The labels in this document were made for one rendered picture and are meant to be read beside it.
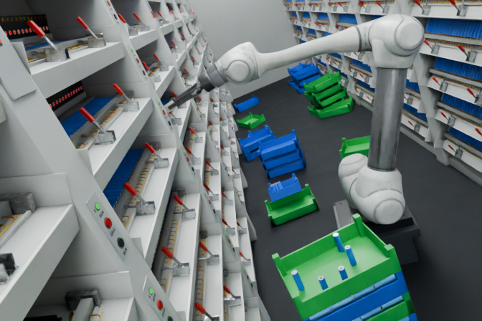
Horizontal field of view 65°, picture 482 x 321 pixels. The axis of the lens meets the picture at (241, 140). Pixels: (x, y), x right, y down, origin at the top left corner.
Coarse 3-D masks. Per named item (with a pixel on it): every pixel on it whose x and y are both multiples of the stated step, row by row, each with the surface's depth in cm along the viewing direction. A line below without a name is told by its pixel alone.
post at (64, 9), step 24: (48, 0) 111; (72, 0) 111; (96, 0) 111; (48, 24) 113; (72, 24) 113; (96, 24) 114; (120, 24) 121; (96, 72) 118; (120, 72) 119; (240, 264) 152; (264, 312) 159
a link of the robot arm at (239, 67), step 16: (352, 32) 142; (288, 48) 136; (304, 48) 138; (320, 48) 142; (336, 48) 144; (352, 48) 144; (224, 64) 129; (240, 64) 123; (256, 64) 128; (272, 64) 131; (240, 80) 126
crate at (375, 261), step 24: (360, 216) 116; (360, 240) 118; (288, 264) 118; (312, 264) 117; (336, 264) 113; (360, 264) 109; (384, 264) 100; (288, 288) 105; (312, 288) 108; (336, 288) 99; (360, 288) 101; (312, 312) 100
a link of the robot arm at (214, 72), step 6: (210, 66) 146; (216, 66) 144; (210, 72) 144; (216, 72) 144; (222, 72) 143; (210, 78) 144; (216, 78) 144; (222, 78) 144; (216, 84) 145; (222, 84) 147
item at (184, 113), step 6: (162, 96) 192; (168, 96) 192; (186, 102) 188; (186, 108) 177; (180, 114) 168; (186, 114) 170; (186, 120) 167; (174, 126) 135; (180, 126) 150; (180, 132) 143; (180, 138) 139
